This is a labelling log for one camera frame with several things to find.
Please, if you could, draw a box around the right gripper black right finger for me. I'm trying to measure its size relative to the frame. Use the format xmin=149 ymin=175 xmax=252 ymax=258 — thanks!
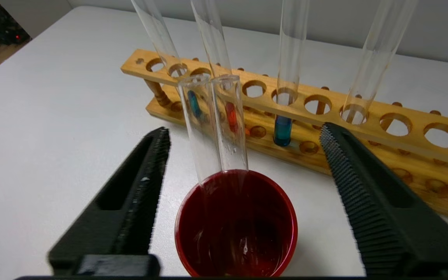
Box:
xmin=319 ymin=122 xmax=448 ymax=280

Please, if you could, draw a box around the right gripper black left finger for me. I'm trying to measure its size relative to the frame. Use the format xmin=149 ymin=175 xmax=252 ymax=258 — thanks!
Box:
xmin=48 ymin=126 xmax=171 ymax=277

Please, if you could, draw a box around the red pigment test tube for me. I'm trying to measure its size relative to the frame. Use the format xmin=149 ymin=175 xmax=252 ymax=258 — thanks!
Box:
xmin=190 ymin=0 xmax=241 ymax=133
xmin=210 ymin=75 xmax=249 ymax=175

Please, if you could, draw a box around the wooden test tube rack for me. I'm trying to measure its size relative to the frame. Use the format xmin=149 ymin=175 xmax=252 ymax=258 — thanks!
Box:
xmin=121 ymin=49 xmax=448 ymax=224

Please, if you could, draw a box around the dark red plastic cup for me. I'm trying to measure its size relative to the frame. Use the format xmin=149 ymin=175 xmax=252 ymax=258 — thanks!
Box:
xmin=174 ymin=169 xmax=298 ymax=277

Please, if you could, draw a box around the yellow pigment test tube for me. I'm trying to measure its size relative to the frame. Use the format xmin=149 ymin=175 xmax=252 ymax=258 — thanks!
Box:
xmin=177 ymin=75 xmax=228 ymax=187
xmin=341 ymin=0 xmax=419 ymax=126

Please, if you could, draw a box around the blue pigment test tube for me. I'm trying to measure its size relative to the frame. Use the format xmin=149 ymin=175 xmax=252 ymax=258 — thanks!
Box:
xmin=274 ymin=0 xmax=311 ymax=147

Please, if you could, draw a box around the teal pigment test tube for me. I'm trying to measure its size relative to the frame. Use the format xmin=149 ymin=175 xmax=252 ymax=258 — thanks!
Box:
xmin=131 ymin=0 xmax=205 ymax=119

